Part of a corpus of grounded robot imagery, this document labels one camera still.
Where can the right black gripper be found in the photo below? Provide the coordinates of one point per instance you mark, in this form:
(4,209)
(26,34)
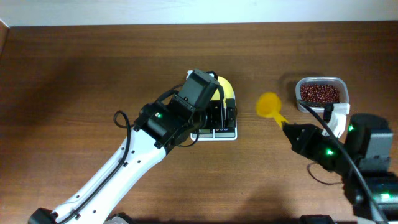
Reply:
(302,138)

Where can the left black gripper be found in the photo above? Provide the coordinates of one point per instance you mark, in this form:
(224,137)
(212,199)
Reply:
(219,112)

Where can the yellow plastic measuring scoop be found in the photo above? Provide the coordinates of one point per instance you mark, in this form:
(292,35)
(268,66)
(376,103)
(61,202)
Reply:
(269,106)

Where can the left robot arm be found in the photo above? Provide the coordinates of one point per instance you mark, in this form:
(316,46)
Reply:
(204,102)

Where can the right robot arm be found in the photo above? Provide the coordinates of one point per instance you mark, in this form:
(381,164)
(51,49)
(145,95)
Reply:
(368,143)

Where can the white digital kitchen scale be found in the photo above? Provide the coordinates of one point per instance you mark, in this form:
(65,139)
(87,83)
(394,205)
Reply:
(214,135)

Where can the pale yellow plastic bowl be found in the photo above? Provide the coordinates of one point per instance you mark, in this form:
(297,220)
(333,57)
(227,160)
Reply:
(227,89)

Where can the red adzuki beans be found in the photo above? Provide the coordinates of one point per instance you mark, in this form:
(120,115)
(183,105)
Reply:
(321,94)

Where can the clear plastic food container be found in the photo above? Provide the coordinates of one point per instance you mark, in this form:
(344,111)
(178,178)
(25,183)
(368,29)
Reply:
(334,81)

